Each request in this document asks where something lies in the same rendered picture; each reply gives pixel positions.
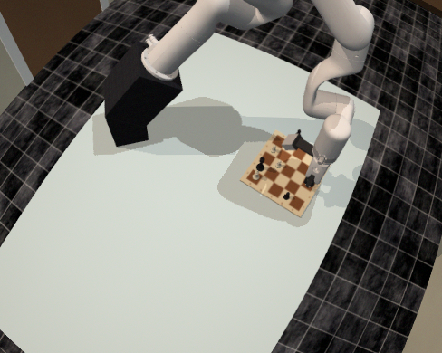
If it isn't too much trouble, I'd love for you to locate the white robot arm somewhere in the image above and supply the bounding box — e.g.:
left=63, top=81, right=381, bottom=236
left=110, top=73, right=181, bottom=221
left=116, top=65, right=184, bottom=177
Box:
left=141, top=0, right=375, bottom=165

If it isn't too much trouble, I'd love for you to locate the chessboard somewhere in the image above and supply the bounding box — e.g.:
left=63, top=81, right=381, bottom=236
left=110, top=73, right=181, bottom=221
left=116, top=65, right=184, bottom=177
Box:
left=240, top=130, right=320, bottom=217

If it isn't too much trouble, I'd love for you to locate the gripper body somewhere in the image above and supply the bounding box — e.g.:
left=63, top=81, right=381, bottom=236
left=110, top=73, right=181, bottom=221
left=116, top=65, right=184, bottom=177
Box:
left=305, top=154, right=330, bottom=185

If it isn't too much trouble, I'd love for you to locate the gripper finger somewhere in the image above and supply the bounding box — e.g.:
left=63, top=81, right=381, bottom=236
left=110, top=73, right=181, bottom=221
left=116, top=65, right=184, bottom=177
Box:
left=304, top=175, right=315, bottom=188

